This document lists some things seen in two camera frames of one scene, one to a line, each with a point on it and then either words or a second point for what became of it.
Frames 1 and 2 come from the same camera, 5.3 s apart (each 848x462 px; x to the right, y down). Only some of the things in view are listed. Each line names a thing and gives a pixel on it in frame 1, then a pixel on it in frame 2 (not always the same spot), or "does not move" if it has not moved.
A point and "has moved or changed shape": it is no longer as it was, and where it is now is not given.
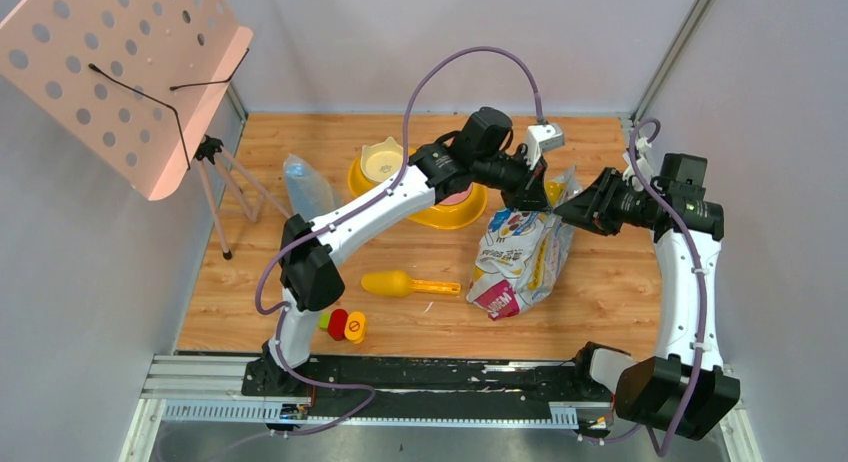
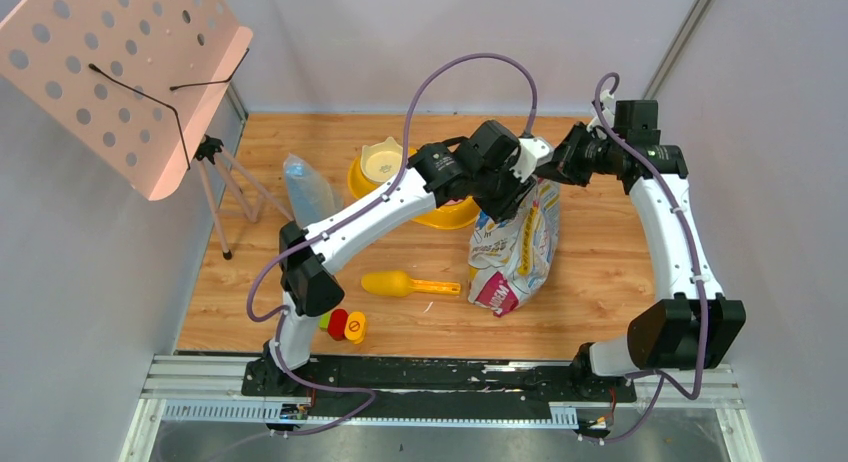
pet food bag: (522, 252) has moved or changed shape
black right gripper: (591, 210) → (563, 166)
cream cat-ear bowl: (381, 162) does not move
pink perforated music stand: (135, 73) does not move
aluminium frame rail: (210, 388) does not move
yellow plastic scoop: (397, 283) does not move
